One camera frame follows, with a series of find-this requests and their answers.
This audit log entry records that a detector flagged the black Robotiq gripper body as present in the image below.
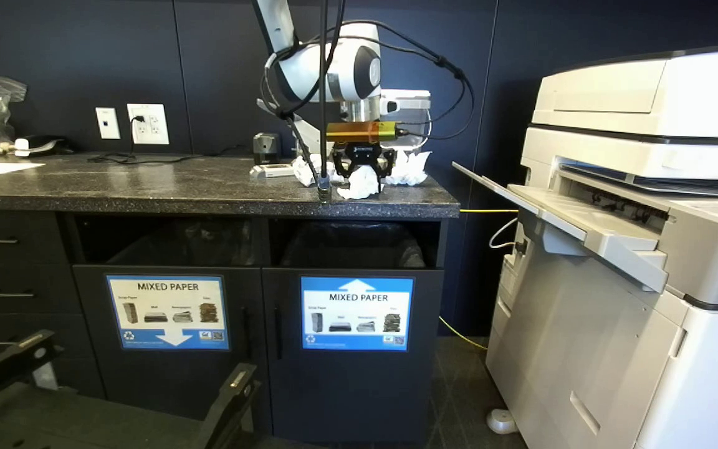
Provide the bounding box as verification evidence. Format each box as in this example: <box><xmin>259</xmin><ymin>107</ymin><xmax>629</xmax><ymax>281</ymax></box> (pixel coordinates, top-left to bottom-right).
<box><xmin>329</xmin><ymin>138</ymin><xmax>396</xmax><ymax>171</ymax></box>

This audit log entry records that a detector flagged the white paper ball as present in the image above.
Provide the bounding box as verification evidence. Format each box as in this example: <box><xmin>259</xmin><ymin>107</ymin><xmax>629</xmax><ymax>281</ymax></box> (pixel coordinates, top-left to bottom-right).
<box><xmin>387</xmin><ymin>146</ymin><xmax>431</xmax><ymax>186</ymax></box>
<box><xmin>337</xmin><ymin>162</ymin><xmax>389</xmax><ymax>202</ymax></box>
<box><xmin>291</xmin><ymin>152</ymin><xmax>329</xmax><ymax>186</ymax></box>

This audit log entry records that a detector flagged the black bin door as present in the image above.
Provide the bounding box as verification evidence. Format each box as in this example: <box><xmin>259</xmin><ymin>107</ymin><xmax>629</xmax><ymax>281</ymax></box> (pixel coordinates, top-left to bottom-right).
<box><xmin>69</xmin><ymin>261</ymin><xmax>268</xmax><ymax>420</ymax></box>
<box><xmin>263</xmin><ymin>264</ymin><xmax>446</xmax><ymax>444</ymax></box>

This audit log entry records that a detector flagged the blue mixed paper label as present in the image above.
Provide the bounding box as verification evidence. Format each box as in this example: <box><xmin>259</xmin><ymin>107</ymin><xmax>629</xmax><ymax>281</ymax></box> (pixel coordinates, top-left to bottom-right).
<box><xmin>300</xmin><ymin>274</ymin><xmax>416</xmax><ymax>354</ymax></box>
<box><xmin>106</xmin><ymin>271</ymin><xmax>231</xmax><ymax>354</ymax></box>

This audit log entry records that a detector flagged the large white office printer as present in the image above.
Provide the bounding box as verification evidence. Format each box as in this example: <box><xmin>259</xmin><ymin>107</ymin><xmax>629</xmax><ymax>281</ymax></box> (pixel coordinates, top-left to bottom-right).
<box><xmin>452</xmin><ymin>44</ymin><xmax>718</xmax><ymax>449</ymax></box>

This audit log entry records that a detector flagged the small white plastic item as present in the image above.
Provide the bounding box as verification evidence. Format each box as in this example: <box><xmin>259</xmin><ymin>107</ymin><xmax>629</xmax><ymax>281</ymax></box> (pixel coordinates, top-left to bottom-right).
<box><xmin>8</xmin><ymin>133</ymin><xmax>59</xmax><ymax>158</ymax></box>

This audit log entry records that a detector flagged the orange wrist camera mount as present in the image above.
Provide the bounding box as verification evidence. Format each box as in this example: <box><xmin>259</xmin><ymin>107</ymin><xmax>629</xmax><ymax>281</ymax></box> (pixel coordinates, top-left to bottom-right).
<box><xmin>325</xmin><ymin>120</ymin><xmax>402</xmax><ymax>145</ymax></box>

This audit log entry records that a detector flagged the yellow cable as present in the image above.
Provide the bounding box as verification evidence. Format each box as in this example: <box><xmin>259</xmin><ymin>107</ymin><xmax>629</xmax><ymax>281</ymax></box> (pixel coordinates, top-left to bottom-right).
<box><xmin>436</xmin><ymin>203</ymin><xmax>521</xmax><ymax>352</ymax></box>

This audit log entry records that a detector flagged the white cable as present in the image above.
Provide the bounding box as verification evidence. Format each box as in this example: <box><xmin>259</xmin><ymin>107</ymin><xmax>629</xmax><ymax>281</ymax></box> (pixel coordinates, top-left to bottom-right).
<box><xmin>486</xmin><ymin>215</ymin><xmax>521</xmax><ymax>254</ymax></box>

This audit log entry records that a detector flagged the white wall outlet plate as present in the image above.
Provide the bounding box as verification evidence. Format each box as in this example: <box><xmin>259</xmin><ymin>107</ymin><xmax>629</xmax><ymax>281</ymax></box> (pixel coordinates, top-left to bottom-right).
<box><xmin>124</xmin><ymin>100</ymin><xmax>173</xmax><ymax>148</ymax></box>

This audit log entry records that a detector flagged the black power cable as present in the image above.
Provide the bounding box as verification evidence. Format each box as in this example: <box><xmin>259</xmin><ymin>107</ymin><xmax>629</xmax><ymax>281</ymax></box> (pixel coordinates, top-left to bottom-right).
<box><xmin>83</xmin><ymin>111</ymin><xmax>200</xmax><ymax>166</ymax></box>

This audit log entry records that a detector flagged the small white wall plate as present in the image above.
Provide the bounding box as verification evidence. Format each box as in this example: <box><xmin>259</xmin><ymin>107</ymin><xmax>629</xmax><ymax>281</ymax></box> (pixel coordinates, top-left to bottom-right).
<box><xmin>93</xmin><ymin>104</ymin><xmax>122</xmax><ymax>141</ymax></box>

